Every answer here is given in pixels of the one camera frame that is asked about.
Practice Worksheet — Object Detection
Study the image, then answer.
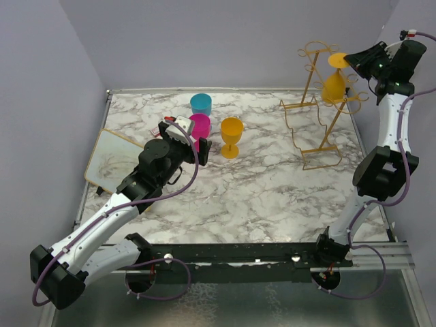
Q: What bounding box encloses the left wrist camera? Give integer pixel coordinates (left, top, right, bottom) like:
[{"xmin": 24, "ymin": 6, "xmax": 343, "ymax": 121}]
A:
[{"xmin": 166, "ymin": 115, "xmax": 195, "ymax": 144}]

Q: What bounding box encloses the yellow wine glass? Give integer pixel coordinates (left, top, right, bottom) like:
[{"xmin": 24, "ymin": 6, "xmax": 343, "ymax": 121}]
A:
[
  {"xmin": 321, "ymin": 52, "xmax": 349, "ymax": 104},
  {"xmin": 221, "ymin": 117, "xmax": 244, "ymax": 159}
]

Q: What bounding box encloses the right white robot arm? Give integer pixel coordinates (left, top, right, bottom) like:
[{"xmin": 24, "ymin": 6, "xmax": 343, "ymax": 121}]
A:
[{"xmin": 313, "ymin": 37, "xmax": 426, "ymax": 266}]

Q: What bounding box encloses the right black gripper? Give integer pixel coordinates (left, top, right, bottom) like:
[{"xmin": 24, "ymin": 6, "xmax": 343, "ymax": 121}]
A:
[{"xmin": 343, "ymin": 42, "xmax": 392, "ymax": 80}]

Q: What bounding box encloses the pink plastic wine glass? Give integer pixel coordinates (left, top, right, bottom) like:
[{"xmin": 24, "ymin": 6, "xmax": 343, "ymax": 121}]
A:
[{"xmin": 189, "ymin": 113, "xmax": 211, "ymax": 151}]

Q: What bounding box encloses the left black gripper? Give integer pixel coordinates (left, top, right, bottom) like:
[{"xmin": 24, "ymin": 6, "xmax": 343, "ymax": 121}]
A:
[{"xmin": 158, "ymin": 123, "xmax": 211, "ymax": 187}]

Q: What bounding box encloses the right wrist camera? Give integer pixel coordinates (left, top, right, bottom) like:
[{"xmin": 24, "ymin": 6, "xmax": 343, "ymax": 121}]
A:
[{"xmin": 385, "ymin": 29, "xmax": 417, "ymax": 59}]

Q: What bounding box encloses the yellow wine glass front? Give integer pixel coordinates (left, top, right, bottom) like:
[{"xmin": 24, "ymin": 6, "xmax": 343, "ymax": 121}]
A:
[{"xmin": 221, "ymin": 117, "xmax": 244, "ymax": 159}]

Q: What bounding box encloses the blue plastic wine glass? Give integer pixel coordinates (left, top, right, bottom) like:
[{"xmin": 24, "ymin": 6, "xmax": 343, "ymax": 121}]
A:
[{"xmin": 190, "ymin": 93, "xmax": 212, "ymax": 116}]

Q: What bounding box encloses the small red card box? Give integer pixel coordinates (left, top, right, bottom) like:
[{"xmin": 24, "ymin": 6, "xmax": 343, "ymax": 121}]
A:
[{"xmin": 150, "ymin": 127, "xmax": 160, "ymax": 138}]

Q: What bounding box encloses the gold wire glass rack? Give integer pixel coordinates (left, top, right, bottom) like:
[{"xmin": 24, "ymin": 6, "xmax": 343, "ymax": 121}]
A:
[{"xmin": 279, "ymin": 41, "xmax": 369, "ymax": 170}]

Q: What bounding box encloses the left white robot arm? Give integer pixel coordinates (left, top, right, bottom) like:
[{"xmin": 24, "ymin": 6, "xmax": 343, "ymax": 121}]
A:
[{"xmin": 30, "ymin": 116, "xmax": 211, "ymax": 309}]

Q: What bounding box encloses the small whiteboard wooden frame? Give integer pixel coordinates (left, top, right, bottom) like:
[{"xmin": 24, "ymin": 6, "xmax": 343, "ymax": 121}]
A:
[{"xmin": 84, "ymin": 128, "xmax": 154, "ymax": 213}]

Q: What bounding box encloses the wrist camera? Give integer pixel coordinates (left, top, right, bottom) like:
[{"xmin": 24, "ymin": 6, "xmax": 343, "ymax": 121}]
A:
[
  {"xmin": 385, "ymin": 29, "xmax": 417, "ymax": 59},
  {"xmin": 166, "ymin": 115, "xmax": 195, "ymax": 144}
]

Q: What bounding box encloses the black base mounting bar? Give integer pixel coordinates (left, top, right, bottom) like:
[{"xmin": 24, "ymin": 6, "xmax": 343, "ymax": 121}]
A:
[{"xmin": 134, "ymin": 243, "xmax": 352, "ymax": 284}]

